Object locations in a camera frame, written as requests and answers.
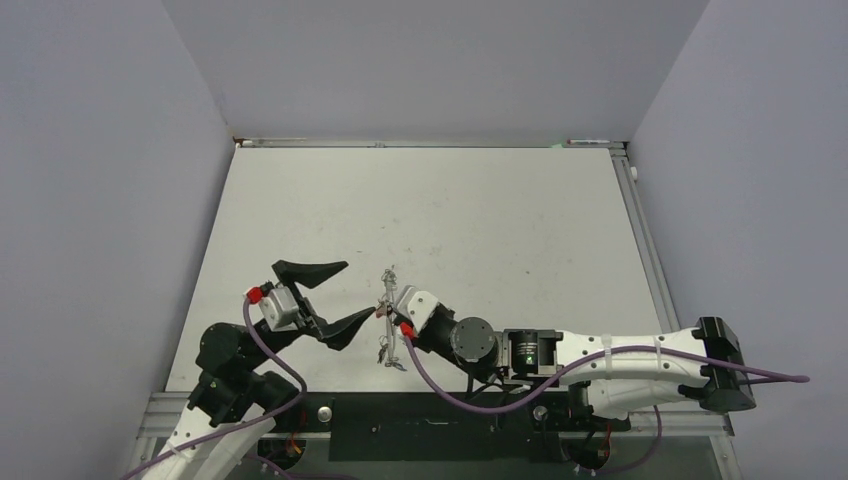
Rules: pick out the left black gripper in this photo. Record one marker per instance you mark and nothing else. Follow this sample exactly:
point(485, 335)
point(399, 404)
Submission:
point(310, 321)

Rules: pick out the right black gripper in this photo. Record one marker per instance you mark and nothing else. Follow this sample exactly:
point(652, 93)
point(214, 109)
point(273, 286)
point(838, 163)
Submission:
point(421, 336)

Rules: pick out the large grey keyring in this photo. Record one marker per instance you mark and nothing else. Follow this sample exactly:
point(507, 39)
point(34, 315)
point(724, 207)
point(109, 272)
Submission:
point(387, 342)

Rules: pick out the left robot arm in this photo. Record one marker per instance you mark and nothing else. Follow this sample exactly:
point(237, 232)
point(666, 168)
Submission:
point(244, 388)

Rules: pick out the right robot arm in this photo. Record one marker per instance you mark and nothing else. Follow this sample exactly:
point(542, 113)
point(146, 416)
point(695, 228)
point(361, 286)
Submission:
point(605, 376)

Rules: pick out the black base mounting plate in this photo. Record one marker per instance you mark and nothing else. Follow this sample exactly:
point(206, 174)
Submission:
point(423, 427)

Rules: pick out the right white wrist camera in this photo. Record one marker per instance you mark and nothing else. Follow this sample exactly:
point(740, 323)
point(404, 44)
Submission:
point(416, 306)

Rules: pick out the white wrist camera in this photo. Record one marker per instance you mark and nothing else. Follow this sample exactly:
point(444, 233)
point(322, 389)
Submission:
point(416, 306)
point(280, 309)

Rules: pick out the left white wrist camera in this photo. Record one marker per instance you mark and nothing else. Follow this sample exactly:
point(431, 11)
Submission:
point(280, 309)

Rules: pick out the aluminium rail back edge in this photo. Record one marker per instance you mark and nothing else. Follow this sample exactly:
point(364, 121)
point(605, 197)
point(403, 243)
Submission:
point(464, 143)

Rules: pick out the aluminium rail right side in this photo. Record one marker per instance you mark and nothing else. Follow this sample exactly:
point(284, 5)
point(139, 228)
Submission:
point(657, 282)

